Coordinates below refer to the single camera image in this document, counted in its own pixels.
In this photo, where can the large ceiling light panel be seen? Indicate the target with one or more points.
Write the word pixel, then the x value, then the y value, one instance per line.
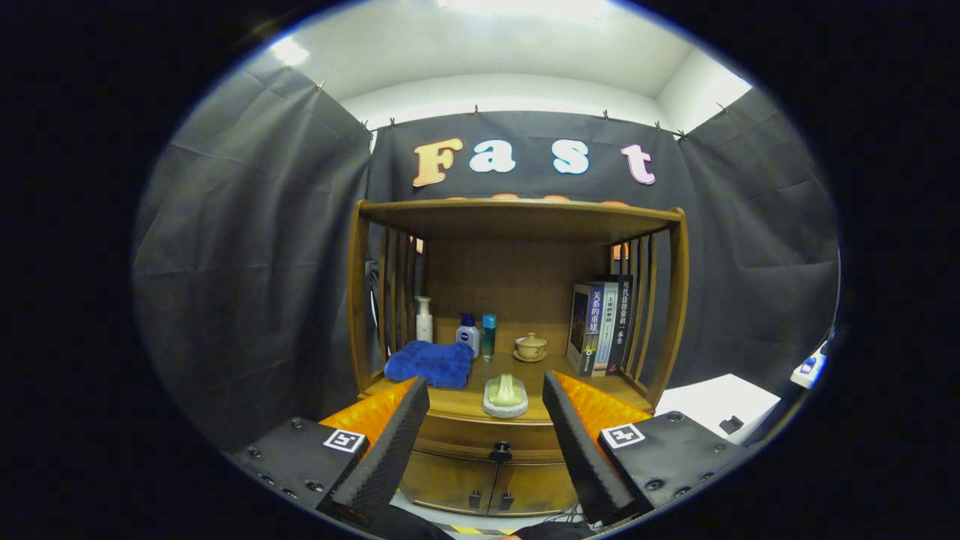
pixel 525 7

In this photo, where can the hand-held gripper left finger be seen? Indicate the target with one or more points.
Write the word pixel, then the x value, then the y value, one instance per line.
pixel 386 457

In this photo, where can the wooden countertop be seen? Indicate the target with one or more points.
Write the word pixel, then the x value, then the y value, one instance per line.
pixel 461 405

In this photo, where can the teal transparent bottle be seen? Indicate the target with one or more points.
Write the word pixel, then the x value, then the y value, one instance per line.
pixel 488 341

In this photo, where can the white drawer unit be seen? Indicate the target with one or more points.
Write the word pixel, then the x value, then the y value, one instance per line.
pixel 705 401

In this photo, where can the blue towel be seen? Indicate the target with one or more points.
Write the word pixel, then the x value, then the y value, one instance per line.
pixel 427 364

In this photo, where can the wooden cabinet door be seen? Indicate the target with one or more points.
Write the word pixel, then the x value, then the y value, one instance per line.
pixel 536 487
pixel 442 480

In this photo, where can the white bottle blue cap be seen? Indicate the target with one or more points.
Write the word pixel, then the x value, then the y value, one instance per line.
pixel 469 341

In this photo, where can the book with black spine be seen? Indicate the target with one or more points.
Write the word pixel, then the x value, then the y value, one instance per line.
pixel 624 322

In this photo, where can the book with pale spine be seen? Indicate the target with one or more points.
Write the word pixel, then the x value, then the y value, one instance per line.
pixel 609 322

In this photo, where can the white pump bottle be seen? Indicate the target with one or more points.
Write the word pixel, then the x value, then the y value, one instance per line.
pixel 424 326

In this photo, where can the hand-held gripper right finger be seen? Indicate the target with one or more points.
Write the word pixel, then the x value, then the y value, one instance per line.
pixel 577 450

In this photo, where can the beige lidded teacup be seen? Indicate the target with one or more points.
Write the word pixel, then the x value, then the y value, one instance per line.
pixel 530 347

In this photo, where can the wooden drawer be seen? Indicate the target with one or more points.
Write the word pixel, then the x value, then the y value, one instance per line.
pixel 465 435

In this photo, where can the pale green scrub brush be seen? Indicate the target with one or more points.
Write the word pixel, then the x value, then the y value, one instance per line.
pixel 506 390

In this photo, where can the small ceiling light panel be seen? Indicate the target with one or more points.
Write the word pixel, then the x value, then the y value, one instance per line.
pixel 289 51

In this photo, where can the wooden cabinet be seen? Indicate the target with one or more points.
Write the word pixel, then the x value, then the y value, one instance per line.
pixel 517 277

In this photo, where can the book with blue spine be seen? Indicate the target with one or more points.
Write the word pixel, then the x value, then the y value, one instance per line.
pixel 595 322

